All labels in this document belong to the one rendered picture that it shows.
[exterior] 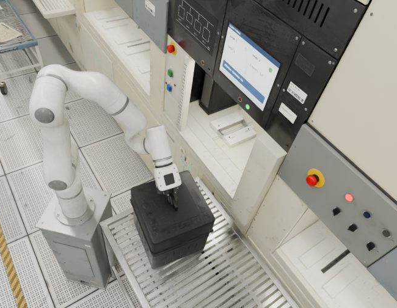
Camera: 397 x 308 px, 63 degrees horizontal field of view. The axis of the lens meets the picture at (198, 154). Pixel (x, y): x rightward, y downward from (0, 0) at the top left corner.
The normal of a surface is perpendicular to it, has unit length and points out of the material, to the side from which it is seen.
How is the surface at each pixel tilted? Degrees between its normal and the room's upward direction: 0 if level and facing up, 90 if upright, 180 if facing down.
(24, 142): 0
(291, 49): 90
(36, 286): 0
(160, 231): 0
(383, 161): 90
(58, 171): 62
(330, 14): 90
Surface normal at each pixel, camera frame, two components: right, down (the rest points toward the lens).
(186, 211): 0.13, -0.63
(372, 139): -0.83, 0.36
